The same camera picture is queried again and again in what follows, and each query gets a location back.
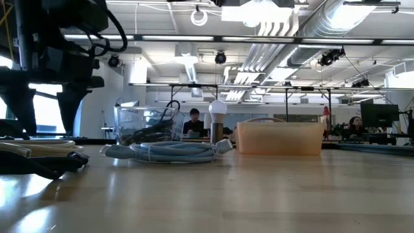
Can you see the black background rig frame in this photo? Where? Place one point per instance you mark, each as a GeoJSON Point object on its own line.
{"type": "Point", "coordinates": [200, 85]}

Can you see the long ceiling light strip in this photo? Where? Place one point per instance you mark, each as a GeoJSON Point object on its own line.
{"type": "Point", "coordinates": [184, 37]}

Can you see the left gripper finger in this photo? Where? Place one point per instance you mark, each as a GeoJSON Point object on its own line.
{"type": "Point", "coordinates": [69, 110]}
{"type": "Point", "coordinates": [26, 106]}

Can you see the black ceiling camera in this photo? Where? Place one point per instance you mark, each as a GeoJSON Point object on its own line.
{"type": "Point", "coordinates": [114, 61]}
{"type": "Point", "coordinates": [220, 57]}
{"type": "Point", "coordinates": [360, 83]}
{"type": "Point", "coordinates": [330, 58]}

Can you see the clear plastic bin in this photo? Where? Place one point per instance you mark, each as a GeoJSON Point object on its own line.
{"type": "Point", "coordinates": [129, 119]}

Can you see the white bulb on metal base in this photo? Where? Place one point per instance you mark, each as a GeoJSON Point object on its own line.
{"type": "Point", "coordinates": [217, 108]}

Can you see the silver ventilation duct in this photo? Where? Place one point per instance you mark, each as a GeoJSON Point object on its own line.
{"type": "Point", "coordinates": [310, 29]}

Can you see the black computer monitor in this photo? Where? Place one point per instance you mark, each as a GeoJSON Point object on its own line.
{"type": "Point", "coordinates": [380, 115]}

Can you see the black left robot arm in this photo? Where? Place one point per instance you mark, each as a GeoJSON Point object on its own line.
{"type": "Point", "coordinates": [64, 16]}

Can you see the person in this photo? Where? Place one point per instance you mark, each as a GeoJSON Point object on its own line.
{"type": "Point", "coordinates": [194, 124]}
{"type": "Point", "coordinates": [355, 126]}

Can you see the window with dark frame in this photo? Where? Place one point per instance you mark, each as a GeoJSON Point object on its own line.
{"type": "Point", "coordinates": [48, 110]}

